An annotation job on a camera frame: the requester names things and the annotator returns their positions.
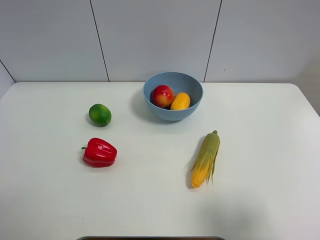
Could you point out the red peach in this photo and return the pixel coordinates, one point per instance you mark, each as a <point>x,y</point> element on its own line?
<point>162,96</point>

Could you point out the yellow mango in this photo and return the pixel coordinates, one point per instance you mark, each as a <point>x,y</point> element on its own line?
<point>181,101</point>

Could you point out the green lime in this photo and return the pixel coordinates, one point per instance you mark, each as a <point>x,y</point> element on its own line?
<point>100,115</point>

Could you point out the blue plastic bowl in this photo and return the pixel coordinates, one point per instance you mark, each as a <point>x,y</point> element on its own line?
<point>179,82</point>

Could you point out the corn cob with husk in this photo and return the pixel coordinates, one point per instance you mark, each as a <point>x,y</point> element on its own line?
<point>204,166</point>

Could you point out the red bell pepper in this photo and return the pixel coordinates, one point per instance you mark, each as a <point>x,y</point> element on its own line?
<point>99,153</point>

